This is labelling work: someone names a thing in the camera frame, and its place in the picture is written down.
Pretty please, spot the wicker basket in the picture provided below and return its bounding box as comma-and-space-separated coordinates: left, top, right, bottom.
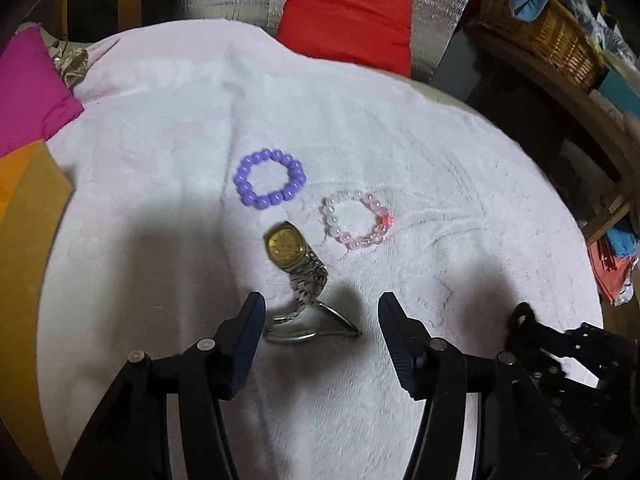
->
477, 0, 601, 91

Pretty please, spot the red cushion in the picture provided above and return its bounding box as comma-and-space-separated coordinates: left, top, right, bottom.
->
277, 0, 413, 77

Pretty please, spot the pink clear bead bracelet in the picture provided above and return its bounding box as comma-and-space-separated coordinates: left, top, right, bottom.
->
321, 190, 397, 252

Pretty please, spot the purple bead bracelet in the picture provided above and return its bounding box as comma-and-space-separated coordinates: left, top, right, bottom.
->
233, 147, 307, 210

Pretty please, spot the gold face metal wristwatch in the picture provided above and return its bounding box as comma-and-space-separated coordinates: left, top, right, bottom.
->
265, 221, 361, 344

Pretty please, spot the orange cardboard tray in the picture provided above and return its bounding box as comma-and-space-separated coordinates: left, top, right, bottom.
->
1, 141, 73, 479

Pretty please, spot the magenta cushion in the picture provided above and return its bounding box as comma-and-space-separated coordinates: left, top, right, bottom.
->
0, 25, 84, 156

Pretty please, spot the pale pink towel blanket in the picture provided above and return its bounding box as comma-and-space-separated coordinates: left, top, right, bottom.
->
37, 20, 602, 479

